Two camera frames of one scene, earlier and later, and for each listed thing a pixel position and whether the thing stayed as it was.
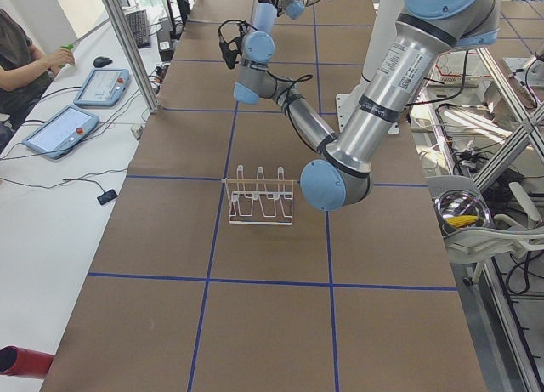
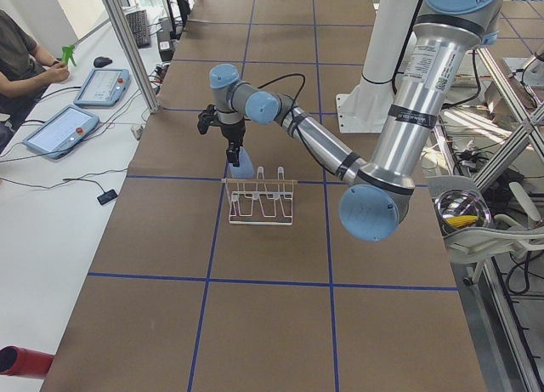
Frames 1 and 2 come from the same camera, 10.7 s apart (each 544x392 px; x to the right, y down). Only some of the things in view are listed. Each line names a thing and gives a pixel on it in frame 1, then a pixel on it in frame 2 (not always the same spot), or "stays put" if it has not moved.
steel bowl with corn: x=458 y=209 stays put
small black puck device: x=107 y=196 stays put
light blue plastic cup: x=264 y=17 to x=245 y=171
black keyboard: x=139 y=24 stays put
